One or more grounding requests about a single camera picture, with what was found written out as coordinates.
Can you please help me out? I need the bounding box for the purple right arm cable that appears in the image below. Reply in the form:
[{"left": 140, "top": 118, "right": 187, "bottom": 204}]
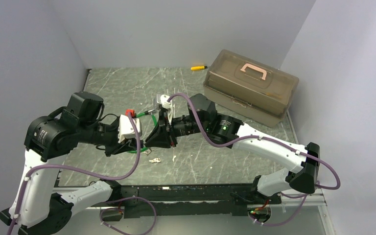
[{"left": 166, "top": 92, "right": 341, "bottom": 227}]

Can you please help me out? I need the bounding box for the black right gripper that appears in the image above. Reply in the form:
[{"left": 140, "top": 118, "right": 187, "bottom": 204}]
[{"left": 145, "top": 111, "right": 209, "bottom": 148}]

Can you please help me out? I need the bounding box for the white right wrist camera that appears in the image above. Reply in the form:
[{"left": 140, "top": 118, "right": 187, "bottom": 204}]
[{"left": 153, "top": 94, "right": 175, "bottom": 122}]

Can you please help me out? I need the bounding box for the yellow screwdriver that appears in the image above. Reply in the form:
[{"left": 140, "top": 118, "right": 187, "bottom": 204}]
[{"left": 190, "top": 66, "right": 208, "bottom": 71}]

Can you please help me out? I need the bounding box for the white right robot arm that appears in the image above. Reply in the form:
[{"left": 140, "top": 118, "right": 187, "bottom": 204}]
[{"left": 144, "top": 93, "right": 319, "bottom": 203}]

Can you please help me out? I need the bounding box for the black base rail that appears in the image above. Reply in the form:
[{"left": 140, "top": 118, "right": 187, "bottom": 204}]
[{"left": 96, "top": 183, "right": 282, "bottom": 218}]

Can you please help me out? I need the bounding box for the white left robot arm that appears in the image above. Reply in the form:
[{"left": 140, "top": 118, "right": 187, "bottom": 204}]
[{"left": 0, "top": 92, "right": 143, "bottom": 235}]

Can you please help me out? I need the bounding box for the translucent brown toolbox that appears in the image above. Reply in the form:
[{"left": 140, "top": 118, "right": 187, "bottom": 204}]
[{"left": 203, "top": 49, "right": 299, "bottom": 127}]

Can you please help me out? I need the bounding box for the silver key bunch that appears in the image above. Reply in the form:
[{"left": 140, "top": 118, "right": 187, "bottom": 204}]
[{"left": 149, "top": 158, "right": 161, "bottom": 163}]

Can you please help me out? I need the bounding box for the green cable lock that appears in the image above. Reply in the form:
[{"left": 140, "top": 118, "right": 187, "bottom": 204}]
[{"left": 124, "top": 109, "right": 160, "bottom": 154}]

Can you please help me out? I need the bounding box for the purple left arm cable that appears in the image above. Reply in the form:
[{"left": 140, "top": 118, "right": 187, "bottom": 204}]
[{"left": 5, "top": 112, "right": 158, "bottom": 235}]

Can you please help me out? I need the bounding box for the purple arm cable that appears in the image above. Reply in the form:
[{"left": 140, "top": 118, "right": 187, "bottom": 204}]
[
  {"left": 166, "top": 92, "right": 341, "bottom": 227},
  {"left": 5, "top": 112, "right": 158, "bottom": 235}
]

